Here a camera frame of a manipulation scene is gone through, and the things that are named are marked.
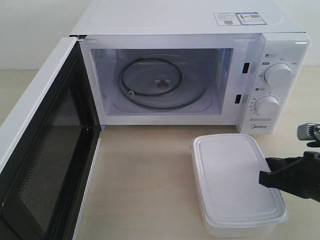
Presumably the white plastic food container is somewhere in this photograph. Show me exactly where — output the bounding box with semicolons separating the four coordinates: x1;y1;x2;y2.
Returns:
191;133;289;239

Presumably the white microwave oven body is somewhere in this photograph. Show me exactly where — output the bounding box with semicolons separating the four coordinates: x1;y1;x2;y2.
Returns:
70;0;311;135

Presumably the lower white control knob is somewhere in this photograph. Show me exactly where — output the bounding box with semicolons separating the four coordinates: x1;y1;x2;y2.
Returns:
254;95;280;117

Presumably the white control knob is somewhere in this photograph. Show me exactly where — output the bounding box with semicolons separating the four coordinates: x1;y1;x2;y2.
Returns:
254;95;280;117
264;63;293;88

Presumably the upper white control knob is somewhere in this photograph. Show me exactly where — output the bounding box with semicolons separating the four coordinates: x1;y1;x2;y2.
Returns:
264;63;293;88

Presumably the glass turntable plate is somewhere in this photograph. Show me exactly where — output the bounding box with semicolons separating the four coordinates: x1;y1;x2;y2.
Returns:
117;53;209;111

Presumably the warning label sticker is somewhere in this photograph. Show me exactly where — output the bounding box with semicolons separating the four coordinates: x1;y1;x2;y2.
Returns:
213;12;267;26

